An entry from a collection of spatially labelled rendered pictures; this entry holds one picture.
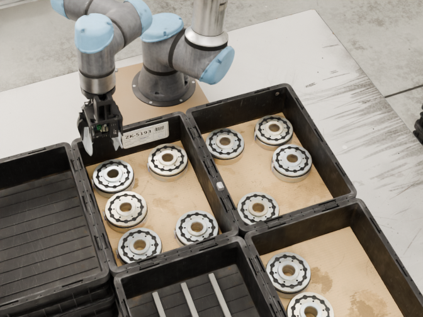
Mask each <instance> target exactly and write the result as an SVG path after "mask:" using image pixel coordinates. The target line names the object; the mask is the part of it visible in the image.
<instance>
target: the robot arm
mask: <svg viewBox="0 0 423 317"><path fill-rule="evenodd" d="M50 2H51V5H52V8H53V10H54V11H55V12H57V13H59V14H60V15H62V16H64V17H66V18H67V19H71V20H73V21H76V23H75V37H74V42H75V46H76V52H77V61H78V71H79V81H80V87H81V92H82V94H83V95H84V96H85V97H86V99H88V100H89V101H87V102H84V105H83V106H81V109H82V112H79V117H78V119H77V129H78V131H79V134H80V136H81V140H82V142H83V145H84V148H85V150H86V151H87V153H88V154H89V155H90V156H92V155H93V147H92V144H93V136H94V137H96V138H97V137H99V136H102V137H106V136H109V135H110V138H111V142H112V144H113V147H114V149H115V150H117V149H118V147H119V146H121V148H123V146H122V144H121V136H123V116H122V115H121V112H120V110H119V107H118V105H116V103H115V101H114V100H113V97H112V95H113V94H114V93H115V91H116V86H115V84H116V75H115V72H118V69H117V68H115V55H116V54H117V53H118V52H119V51H121V50H122V49H123V48H125V47H126V46H127V45H129V44H130V43H131V42H133V41H134V40H135V39H137V38H139V37H140V39H141V41H142V58H143V66H142V70H141V72H140V75H139V77H138V88H139V90H140V92H141V93H142V94H143V95H144V96H145V97H147V98H149V99H151V100H154V101H162V102H166V101H173V100H175V99H178V98H180V97H182V96H183V95H185V94H186V92H187V91H188V89H189V76H190V77H192V78H195V79H197V80H199V81H200V82H204V83H207V84H209V85H214V84H217V83H218V82H220V81H221V80H222V79H223V78H224V77H225V75H226V73H227V72H228V70H229V68H230V67H231V65H232V62H233V60H234V56H235V50H234V49H233V48H232V47H231V46H228V33H227V32H226V31H225V30H224V26H225V17H226V12H227V3H228V0H194V5H193V17H192V24H191V26H189V27H188V28H184V27H183V26H184V23H183V21H182V18H181V17H180V16H178V15H176V14H173V13H160V14H155V15H152V13H151V11H150V9H149V7H148V6H147V5H146V4H145V3H144V2H143V1H142V0H126V1H124V2H123V3H120V2H118V1H115V0H50Z"/></svg>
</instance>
